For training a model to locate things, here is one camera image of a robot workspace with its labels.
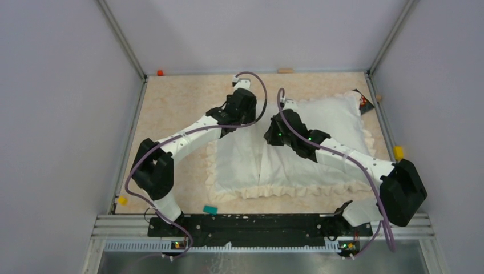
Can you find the white ruffled pillowcase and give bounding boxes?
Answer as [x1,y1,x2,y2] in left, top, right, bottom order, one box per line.
[205,91,375,202]

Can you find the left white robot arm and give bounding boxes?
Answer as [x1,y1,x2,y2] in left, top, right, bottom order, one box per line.
[128,77,257,236]

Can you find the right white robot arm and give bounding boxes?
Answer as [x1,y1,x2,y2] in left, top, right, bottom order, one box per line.
[264,98,427,235]

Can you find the wooden peg back edge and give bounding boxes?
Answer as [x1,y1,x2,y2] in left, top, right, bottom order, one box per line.
[277,68,294,74]

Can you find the dark lego baseplate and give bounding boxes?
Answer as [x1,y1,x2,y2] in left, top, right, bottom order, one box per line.
[353,89,375,115]

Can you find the teal small block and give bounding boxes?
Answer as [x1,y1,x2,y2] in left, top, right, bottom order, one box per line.
[203,205,218,215]

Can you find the yellow small block right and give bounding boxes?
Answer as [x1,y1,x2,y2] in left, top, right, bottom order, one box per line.
[393,146,405,161]

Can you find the yellow small block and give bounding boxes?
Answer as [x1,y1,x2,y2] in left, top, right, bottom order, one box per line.
[116,196,128,206]
[393,146,405,161]

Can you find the yellow small block left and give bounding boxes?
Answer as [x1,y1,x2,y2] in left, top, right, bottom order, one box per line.
[116,196,128,206]

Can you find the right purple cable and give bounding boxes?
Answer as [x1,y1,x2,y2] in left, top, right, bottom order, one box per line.
[277,88,397,260]

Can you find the purple cable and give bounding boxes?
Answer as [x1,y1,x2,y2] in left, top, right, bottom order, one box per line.
[124,71,268,261]
[277,88,397,260]

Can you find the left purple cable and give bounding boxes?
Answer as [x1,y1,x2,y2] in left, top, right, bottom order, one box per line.
[124,71,268,261]

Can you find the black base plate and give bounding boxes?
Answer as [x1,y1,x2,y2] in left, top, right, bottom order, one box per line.
[147,213,373,247]

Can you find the aluminium frame rail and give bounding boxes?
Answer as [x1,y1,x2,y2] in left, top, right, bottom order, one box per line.
[95,0,147,81]

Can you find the white cable duct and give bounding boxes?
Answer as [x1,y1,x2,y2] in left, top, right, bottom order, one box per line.
[104,240,341,253]

